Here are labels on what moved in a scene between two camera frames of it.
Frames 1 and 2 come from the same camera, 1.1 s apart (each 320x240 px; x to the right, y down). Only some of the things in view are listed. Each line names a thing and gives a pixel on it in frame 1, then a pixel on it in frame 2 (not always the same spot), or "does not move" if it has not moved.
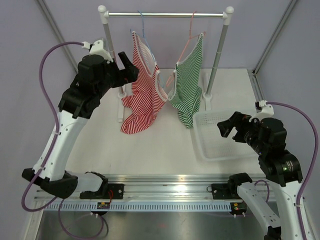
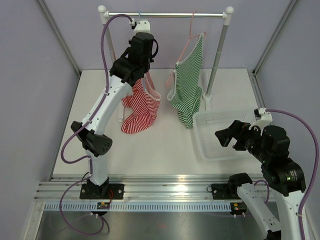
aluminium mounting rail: [171, 188] does not move
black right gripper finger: [225, 127] → [224, 137]
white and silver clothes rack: [227, 13] does not move
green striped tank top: [185, 91] does not move
